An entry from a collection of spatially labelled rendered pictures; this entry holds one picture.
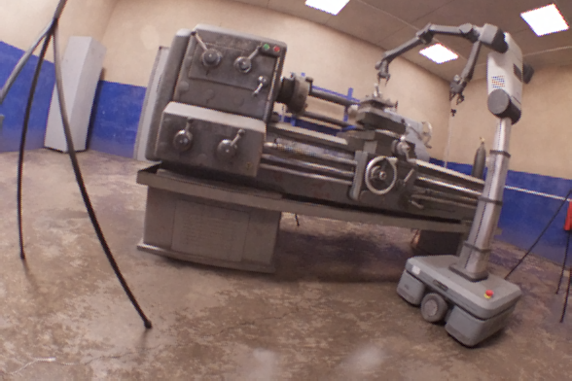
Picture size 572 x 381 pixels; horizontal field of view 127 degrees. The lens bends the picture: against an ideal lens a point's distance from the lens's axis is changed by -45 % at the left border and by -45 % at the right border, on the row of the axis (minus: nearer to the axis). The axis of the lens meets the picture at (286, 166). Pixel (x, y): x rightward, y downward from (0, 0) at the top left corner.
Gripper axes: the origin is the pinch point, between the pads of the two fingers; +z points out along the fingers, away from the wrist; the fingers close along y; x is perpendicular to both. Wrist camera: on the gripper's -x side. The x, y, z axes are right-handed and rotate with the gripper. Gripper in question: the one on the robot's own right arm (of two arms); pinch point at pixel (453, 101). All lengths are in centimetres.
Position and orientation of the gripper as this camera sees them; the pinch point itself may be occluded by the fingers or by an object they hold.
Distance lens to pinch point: 221.6
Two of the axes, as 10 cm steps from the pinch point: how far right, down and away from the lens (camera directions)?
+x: 1.3, 5.9, -8.0
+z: -3.2, 7.9, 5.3
